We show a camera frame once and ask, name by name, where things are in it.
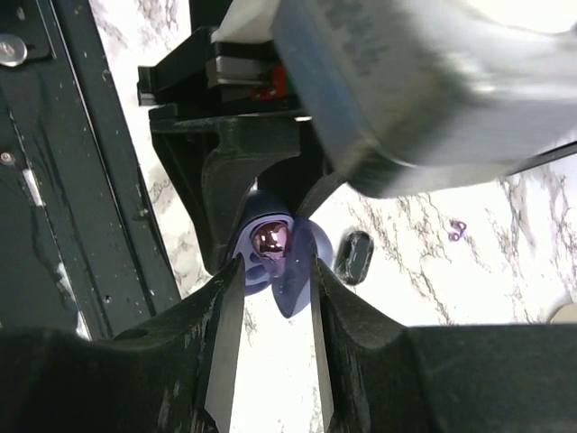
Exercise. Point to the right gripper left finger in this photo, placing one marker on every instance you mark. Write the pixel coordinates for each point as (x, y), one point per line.
(173, 373)

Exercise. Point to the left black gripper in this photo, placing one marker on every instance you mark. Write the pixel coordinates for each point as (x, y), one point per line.
(222, 113)

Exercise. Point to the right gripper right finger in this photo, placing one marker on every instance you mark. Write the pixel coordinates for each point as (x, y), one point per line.
(376, 375)

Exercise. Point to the black earbud charging case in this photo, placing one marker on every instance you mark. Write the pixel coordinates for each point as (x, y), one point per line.
(353, 257)

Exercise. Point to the brown-topped white cup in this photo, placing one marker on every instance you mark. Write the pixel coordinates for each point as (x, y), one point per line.
(566, 314)

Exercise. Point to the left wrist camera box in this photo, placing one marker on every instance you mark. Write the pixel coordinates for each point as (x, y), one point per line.
(413, 96)

